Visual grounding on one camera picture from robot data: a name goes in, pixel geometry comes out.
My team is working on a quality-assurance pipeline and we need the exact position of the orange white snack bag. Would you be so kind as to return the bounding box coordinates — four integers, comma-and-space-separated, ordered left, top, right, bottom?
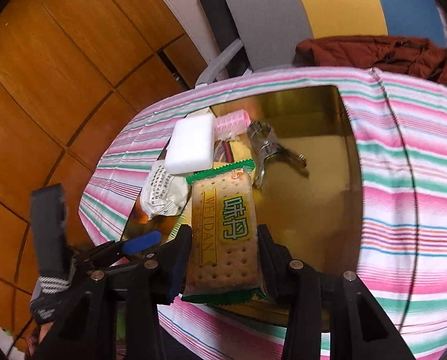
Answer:
133, 160, 190, 224

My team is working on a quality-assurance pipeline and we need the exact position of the weidan cracker packet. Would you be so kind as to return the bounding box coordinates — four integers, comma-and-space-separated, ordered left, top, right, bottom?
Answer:
181, 159, 265, 306

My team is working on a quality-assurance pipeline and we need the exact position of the white foam block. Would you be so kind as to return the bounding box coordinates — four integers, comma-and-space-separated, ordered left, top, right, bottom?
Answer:
164, 113, 215, 175

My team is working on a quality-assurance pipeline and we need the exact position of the gold tin tray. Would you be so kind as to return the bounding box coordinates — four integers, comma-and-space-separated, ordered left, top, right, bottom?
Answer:
120, 84, 365, 327

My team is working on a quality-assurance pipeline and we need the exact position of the striped pink tablecloth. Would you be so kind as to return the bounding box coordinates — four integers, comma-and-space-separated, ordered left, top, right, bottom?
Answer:
79, 67, 447, 359

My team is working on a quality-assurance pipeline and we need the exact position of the wooden wardrobe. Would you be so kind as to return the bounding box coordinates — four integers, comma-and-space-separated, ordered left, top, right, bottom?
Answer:
0, 0, 206, 356

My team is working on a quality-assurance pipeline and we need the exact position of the dark red puffer jacket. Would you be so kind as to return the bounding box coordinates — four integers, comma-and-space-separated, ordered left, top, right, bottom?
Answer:
296, 35, 447, 86

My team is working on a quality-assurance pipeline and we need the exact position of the grey yellow blue chair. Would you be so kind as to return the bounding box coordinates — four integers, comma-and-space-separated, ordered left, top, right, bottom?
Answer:
197, 0, 447, 85

